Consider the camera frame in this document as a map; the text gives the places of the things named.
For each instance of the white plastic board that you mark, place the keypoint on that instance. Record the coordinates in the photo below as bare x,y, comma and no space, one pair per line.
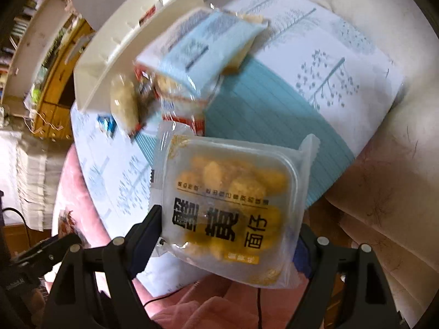
31,41

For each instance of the beige cracker packet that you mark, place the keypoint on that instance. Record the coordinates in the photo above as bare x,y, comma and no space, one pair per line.
240,58

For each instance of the white knitted cloth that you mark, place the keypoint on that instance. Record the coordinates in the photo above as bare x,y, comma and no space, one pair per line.
31,178

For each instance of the light blue white snack packet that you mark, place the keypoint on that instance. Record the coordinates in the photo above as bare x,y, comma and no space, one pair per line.
202,44

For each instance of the small blue candy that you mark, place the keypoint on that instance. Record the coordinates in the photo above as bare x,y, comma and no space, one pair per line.
107,124

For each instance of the wooden cabinet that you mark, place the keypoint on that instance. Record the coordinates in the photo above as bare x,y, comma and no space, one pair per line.
61,75

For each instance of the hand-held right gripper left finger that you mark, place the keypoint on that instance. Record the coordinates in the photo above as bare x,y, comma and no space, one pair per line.
143,245

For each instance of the red white snack packet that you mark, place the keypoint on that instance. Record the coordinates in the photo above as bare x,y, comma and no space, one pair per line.
181,109

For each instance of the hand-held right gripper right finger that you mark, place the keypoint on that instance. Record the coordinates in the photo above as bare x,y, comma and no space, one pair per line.
304,257

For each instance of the beige cake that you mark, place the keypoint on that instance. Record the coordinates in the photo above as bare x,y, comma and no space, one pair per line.
121,102

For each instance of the white plastic tray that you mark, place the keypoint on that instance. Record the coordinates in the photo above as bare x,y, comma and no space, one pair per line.
137,31

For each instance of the yellow pastry clear packet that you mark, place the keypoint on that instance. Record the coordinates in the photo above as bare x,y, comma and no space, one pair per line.
223,195

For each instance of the bookshelf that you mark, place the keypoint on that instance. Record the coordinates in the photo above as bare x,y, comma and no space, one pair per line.
20,27

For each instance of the brown cake red-edged packet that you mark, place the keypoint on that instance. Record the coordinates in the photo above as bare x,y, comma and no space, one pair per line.
145,92

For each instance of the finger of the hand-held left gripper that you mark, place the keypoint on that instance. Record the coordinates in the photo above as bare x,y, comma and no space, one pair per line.
44,251

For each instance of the teal white printed tablecloth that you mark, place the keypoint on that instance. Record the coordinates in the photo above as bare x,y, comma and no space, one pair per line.
274,109

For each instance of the beige bed sheet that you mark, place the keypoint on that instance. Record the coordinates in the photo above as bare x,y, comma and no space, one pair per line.
377,178

